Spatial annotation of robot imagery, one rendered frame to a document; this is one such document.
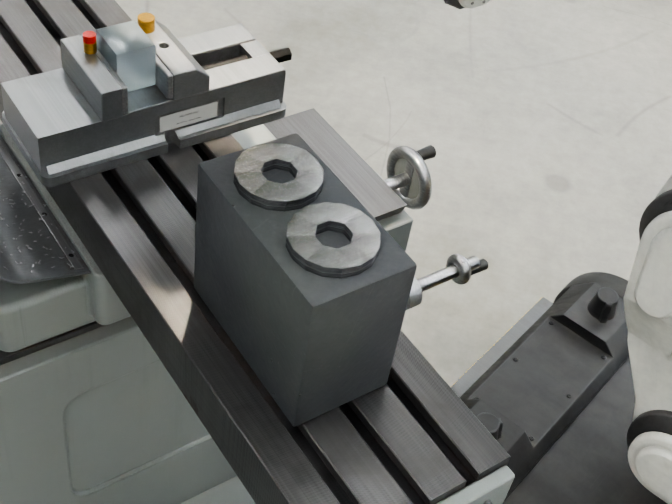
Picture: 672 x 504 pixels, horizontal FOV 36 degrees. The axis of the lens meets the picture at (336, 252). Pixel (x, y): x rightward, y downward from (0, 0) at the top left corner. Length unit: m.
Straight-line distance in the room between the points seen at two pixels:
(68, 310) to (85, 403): 0.21
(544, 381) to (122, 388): 0.64
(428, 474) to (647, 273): 0.40
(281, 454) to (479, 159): 1.99
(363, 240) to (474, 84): 2.29
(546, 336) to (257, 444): 0.76
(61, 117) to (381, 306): 0.51
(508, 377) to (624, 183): 1.49
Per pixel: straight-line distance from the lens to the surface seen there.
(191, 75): 1.31
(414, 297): 1.77
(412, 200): 1.83
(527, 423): 1.58
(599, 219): 2.88
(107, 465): 1.68
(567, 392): 1.63
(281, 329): 0.99
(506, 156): 2.99
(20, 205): 1.38
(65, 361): 1.42
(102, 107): 1.28
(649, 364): 1.44
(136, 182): 1.31
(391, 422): 1.08
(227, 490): 1.89
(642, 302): 1.31
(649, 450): 1.46
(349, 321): 0.97
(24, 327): 1.35
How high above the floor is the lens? 1.81
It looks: 45 degrees down
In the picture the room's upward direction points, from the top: 10 degrees clockwise
